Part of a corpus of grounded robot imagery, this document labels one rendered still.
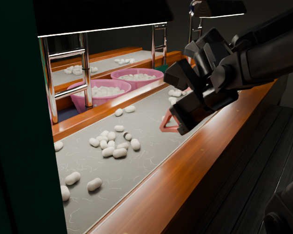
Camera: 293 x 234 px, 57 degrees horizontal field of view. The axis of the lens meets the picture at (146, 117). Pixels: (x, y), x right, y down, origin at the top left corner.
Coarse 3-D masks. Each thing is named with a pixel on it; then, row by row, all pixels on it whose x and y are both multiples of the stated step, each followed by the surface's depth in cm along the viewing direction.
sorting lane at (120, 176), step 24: (168, 96) 113; (120, 120) 89; (144, 120) 89; (72, 144) 74; (144, 144) 74; (168, 144) 74; (72, 168) 63; (96, 168) 63; (120, 168) 63; (144, 168) 63; (72, 192) 55; (96, 192) 55; (120, 192) 55; (72, 216) 49; (96, 216) 49
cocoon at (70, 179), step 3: (72, 174) 58; (75, 174) 58; (78, 174) 58; (66, 177) 57; (69, 177) 57; (72, 177) 57; (75, 177) 57; (78, 177) 58; (66, 180) 56; (69, 180) 56; (72, 180) 57; (75, 180) 57; (66, 183) 57; (69, 183) 56; (72, 183) 57
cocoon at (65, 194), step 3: (60, 186) 54; (63, 186) 54; (63, 189) 53; (66, 189) 53; (63, 192) 52; (66, 192) 52; (69, 192) 53; (63, 195) 52; (66, 195) 52; (69, 195) 53; (63, 198) 52; (66, 198) 52
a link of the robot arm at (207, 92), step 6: (210, 84) 55; (204, 90) 55; (210, 90) 54; (204, 96) 55; (210, 96) 54; (216, 96) 53; (222, 96) 52; (228, 96) 52; (234, 96) 54; (204, 102) 55; (210, 102) 54; (216, 102) 54; (222, 102) 53; (228, 102) 53; (216, 108) 55
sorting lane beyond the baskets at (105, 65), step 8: (120, 56) 198; (128, 56) 198; (136, 56) 198; (144, 56) 198; (96, 64) 172; (104, 64) 172; (112, 64) 172; (128, 64) 172; (56, 72) 151; (64, 72) 151; (72, 72) 151; (96, 72) 151; (56, 80) 136; (64, 80) 136; (72, 80) 136
